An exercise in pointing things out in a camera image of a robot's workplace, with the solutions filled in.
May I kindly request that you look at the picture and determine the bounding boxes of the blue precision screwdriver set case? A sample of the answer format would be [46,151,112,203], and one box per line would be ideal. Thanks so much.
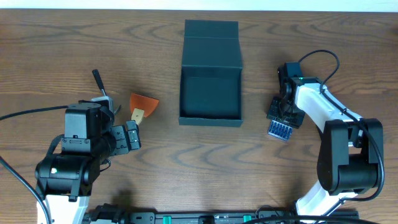
[267,120,293,141]

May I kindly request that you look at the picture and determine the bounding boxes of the orange scraper wooden handle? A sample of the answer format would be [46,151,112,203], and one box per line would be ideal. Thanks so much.
[129,93,159,125]

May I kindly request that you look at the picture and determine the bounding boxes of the hammer with black grip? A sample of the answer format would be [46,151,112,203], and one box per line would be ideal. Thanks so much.
[91,69,121,115]

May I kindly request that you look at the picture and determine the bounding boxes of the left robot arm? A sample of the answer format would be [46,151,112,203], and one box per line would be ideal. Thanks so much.
[35,119,141,223]

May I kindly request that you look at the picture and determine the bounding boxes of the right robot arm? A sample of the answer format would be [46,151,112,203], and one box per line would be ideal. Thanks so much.
[267,76,385,216]

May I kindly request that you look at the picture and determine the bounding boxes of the dark green open box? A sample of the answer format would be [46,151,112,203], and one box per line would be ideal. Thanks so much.
[178,20,243,127]

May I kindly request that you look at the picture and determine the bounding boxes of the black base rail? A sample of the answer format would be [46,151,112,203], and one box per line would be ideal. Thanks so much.
[81,203,294,224]

